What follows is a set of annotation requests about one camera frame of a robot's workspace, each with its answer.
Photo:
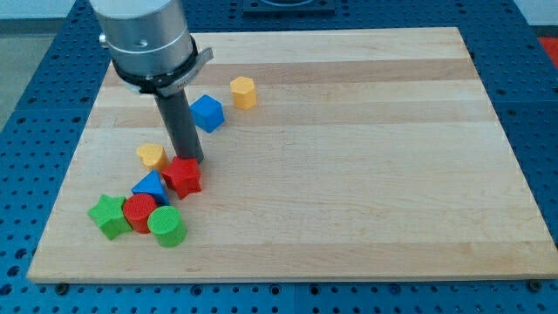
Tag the blue cube block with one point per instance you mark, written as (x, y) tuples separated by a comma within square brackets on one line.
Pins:
[(207, 113)]

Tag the yellow heart block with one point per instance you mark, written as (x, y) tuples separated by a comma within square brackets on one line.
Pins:
[(152, 157)]

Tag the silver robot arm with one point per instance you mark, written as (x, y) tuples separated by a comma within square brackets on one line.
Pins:
[(151, 46)]

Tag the green cylinder block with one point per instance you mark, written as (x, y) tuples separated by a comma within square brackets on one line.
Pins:
[(167, 226)]

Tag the wooden board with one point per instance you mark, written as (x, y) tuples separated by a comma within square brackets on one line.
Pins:
[(371, 155)]

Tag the red cylinder block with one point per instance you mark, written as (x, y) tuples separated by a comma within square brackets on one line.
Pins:
[(137, 210)]

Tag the yellow hexagon block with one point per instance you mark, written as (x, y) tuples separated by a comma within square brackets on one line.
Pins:
[(243, 92)]

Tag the green star block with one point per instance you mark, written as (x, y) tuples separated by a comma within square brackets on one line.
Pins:
[(109, 217)]

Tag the red star block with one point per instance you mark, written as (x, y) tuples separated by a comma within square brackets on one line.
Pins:
[(183, 176)]

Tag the blue triangle block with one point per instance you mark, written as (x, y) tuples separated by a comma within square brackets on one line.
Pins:
[(151, 184)]

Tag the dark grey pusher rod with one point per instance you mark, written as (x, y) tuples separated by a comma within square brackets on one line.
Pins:
[(180, 126)]

